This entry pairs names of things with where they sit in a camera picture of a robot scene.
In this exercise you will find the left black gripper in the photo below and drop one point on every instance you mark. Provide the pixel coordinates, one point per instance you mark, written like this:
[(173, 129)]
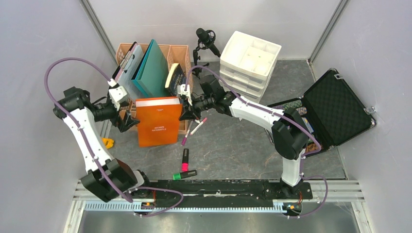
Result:
[(122, 124)]

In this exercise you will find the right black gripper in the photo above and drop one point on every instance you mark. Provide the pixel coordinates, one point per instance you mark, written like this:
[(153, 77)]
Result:
[(190, 112)]

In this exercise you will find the orange book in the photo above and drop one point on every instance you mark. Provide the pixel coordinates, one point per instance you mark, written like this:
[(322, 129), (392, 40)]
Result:
[(159, 121)]

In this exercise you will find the printed white paper sheet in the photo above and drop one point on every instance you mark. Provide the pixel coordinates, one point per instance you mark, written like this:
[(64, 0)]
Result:
[(126, 79)]

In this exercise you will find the dark blue hardcover book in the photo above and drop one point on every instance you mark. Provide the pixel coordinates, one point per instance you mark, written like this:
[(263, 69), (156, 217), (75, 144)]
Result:
[(175, 78)]

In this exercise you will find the black clipboard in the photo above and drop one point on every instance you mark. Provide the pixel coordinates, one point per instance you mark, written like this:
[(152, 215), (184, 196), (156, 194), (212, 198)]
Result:
[(124, 59)]

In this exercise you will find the peach plastic file organizer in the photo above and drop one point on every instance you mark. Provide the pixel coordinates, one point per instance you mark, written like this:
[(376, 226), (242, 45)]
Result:
[(173, 54)]

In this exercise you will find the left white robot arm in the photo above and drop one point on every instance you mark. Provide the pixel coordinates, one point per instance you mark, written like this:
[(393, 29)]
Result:
[(107, 177)]

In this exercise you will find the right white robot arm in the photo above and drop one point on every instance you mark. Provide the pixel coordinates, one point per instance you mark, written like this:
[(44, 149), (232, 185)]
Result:
[(286, 129)]

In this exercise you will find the pink white marker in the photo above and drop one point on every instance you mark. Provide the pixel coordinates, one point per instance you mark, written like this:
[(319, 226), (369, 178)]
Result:
[(198, 126)]

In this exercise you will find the magenta marker pen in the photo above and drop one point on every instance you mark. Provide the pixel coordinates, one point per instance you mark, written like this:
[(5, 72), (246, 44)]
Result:
[(187, 133)]

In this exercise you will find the yellow orange block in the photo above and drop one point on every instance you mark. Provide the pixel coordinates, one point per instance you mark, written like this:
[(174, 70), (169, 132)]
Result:
[(108, 142)]

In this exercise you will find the green file folder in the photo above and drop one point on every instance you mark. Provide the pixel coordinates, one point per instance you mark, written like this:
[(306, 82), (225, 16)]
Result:
[(151, 73)]

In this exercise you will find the green highlighter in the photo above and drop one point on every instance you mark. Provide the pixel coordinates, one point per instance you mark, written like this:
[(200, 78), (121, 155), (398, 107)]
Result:
[(183, 175)]

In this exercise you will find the white plastic drawer unit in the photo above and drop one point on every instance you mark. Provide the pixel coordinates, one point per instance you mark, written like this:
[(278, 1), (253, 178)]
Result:
[(247, 64)]

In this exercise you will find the black microphone on tripod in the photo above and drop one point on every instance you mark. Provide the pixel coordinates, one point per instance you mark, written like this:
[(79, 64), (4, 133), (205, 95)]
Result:
[(206, 40)]

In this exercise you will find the black open carrying case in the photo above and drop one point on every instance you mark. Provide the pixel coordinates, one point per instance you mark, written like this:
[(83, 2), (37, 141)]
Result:
[(334, 111)]

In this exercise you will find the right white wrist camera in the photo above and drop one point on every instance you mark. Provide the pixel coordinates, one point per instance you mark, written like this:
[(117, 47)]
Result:
[(185, 94)]

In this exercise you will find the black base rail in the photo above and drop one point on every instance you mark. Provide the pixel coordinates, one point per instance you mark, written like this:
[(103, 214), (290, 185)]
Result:
[(221, 193)]

